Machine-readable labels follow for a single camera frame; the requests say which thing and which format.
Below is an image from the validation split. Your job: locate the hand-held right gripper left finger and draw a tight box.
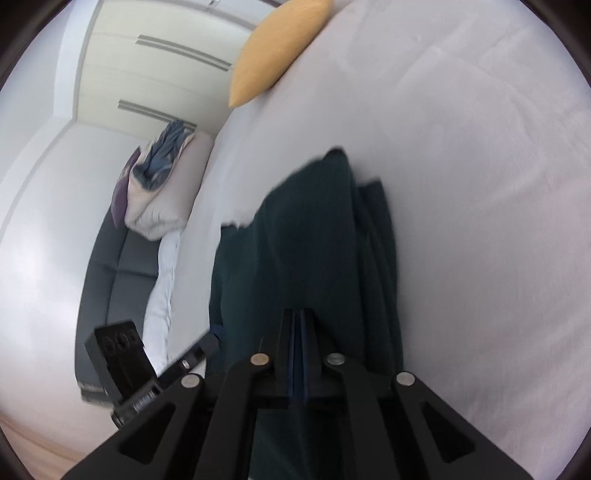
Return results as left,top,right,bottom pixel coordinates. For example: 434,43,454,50
60,308,297,480

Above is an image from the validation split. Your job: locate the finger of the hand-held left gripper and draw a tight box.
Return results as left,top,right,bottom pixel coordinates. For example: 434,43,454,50
157,325,227,386

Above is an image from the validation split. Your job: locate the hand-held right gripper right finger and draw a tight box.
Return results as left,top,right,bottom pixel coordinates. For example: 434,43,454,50
298,308,531,480

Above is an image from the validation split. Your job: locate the dark green sweater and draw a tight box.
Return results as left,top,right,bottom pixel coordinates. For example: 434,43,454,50
208,147,404,480

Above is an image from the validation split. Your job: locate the white quilt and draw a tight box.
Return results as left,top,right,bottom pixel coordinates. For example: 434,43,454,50
142,228,183,377

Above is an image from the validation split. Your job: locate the dark grey sofa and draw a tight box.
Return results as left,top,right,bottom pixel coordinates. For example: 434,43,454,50
76,212,160,407

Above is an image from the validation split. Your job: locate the folded beige comforter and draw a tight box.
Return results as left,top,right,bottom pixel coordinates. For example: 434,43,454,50
124,131,214,241

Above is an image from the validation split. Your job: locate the purple pillow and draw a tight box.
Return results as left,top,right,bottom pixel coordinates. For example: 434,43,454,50
111,148,141,229

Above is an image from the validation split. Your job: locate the grey-blue cloth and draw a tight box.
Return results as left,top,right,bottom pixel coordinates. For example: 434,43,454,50
139,119,195,191

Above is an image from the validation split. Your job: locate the bed with white sheet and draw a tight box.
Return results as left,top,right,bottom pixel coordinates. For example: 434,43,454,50
164,0,591,480

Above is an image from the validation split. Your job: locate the cream wardrobe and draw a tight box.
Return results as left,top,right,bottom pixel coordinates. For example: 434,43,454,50
74,0,287,139

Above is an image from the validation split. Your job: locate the yellow pillow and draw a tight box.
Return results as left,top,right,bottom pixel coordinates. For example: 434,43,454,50
228,0,335,109

